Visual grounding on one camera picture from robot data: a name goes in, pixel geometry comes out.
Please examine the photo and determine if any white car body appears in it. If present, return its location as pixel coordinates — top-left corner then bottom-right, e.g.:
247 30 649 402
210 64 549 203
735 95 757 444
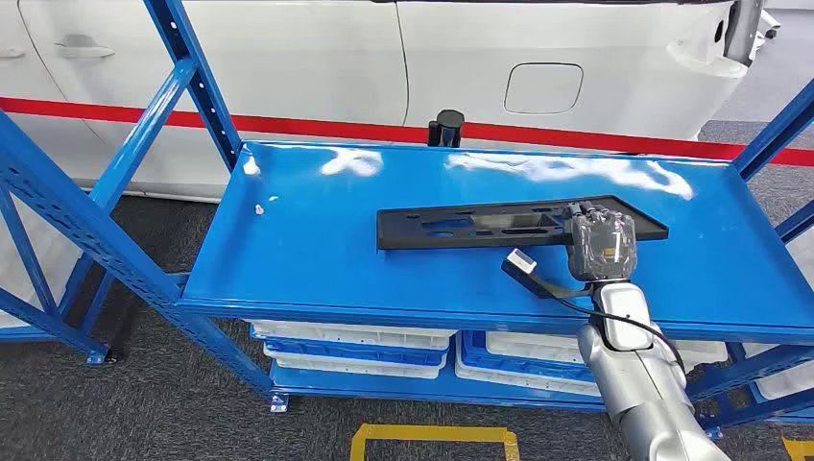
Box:
0 0 784 200

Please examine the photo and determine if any blue metal shelf rack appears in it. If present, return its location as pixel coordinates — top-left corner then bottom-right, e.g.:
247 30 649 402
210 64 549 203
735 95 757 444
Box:
0 184 119 367
0 0 814 428

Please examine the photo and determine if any large white plastic bin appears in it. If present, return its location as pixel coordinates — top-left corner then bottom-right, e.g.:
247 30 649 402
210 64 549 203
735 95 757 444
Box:
742 343 814 402

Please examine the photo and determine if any black stanchion post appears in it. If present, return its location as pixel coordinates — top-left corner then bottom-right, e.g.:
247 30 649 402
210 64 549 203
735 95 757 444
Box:
427 109 467 150

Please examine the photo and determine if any blue plastic bin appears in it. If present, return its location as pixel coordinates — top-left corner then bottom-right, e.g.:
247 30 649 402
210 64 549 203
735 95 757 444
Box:
250 328 449 369
459 330 600 385

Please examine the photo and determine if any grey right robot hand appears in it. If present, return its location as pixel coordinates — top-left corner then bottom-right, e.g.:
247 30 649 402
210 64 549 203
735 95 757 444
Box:
564 199 639 283

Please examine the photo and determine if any red barrier belt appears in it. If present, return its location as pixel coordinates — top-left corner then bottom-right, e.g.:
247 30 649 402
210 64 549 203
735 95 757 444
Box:
0 96 814 169

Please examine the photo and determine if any yellow floor tape square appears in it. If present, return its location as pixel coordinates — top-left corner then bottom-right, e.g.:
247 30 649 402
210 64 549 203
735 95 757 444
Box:
780 437 814 461
348 424 521 461

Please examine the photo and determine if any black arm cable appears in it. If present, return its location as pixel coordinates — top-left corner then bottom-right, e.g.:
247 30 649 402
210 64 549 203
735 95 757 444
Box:
540 282 686 376

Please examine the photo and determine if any black plastic panel part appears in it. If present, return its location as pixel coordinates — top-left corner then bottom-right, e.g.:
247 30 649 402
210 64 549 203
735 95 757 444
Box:
376 194 670 254

